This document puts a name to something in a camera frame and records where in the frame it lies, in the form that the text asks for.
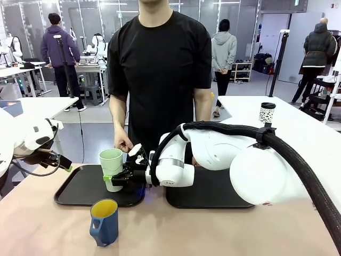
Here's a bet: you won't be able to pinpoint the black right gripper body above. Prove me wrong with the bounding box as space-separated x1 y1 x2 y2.
111 159 147 187

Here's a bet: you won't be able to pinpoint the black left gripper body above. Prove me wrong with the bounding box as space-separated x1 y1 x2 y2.
23 148 62 168

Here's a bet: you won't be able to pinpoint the pale green cup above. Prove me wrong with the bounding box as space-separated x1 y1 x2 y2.
99 148 124 193

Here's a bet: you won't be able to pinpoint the blue mug yellow inside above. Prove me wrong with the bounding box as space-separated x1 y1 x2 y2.
89 198 119 247

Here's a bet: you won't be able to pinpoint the person's right forearm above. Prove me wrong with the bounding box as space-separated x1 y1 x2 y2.
108 95 129 138

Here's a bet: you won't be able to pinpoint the person's right hand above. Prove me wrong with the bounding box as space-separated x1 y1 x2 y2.
113 132 134 154

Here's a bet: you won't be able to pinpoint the black plastic tray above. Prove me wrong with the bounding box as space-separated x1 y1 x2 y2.
53 164 147 208
165 165 255 209

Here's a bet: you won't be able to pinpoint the blue box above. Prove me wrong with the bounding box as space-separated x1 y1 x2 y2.
0 100 22 117

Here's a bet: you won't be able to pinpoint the grey step stool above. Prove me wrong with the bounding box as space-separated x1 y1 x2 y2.
84 85 103 106

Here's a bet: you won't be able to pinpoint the white background desk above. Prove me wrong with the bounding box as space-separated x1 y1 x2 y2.
0 61 53 98

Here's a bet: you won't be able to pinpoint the person in black t-shirt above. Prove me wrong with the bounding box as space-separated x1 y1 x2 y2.
106 0 213 166

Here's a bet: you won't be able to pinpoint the white workbench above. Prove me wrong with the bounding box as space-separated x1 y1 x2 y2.
76 55 109 105

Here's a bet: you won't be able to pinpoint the person in purple hoodie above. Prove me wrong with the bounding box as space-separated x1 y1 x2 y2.
39 12 87 113

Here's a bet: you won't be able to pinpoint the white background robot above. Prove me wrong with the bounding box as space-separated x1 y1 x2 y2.
0 33 23 65
86 33 109 62

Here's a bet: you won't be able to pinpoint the black conduit clamp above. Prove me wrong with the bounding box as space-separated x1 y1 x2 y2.
252 122 277 149

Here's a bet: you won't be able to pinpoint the white black spotted tumbler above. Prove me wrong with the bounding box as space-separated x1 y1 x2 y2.
259 102 277 125

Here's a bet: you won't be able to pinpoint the wooden shoe rack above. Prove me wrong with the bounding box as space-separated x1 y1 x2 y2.
229 61 253 83

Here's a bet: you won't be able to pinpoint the person in grey hoodie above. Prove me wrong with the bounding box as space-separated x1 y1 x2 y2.
211 18 238 118

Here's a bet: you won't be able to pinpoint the large white table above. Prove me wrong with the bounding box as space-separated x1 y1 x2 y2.
217 95 341 171

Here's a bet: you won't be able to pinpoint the black bags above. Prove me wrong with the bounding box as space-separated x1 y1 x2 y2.
253 53 275 75

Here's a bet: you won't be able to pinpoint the black light stand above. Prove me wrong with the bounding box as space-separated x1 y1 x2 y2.
268 29 290 98

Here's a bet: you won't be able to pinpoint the black utility cart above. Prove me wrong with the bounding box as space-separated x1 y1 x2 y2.
301 77 336 121

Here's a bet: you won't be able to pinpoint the person in dark jacket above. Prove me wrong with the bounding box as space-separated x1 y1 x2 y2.
291 17 338 105

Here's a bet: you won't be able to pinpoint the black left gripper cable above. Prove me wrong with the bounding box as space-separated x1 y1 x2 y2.
10 151 61 177

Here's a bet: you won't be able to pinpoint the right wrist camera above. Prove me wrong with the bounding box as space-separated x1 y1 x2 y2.
127 143 149 165

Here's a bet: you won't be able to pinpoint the black camera stand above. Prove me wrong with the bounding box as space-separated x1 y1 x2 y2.
53 34 75 99

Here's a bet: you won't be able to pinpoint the white rack frame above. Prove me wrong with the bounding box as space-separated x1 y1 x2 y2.
322 71 341 125

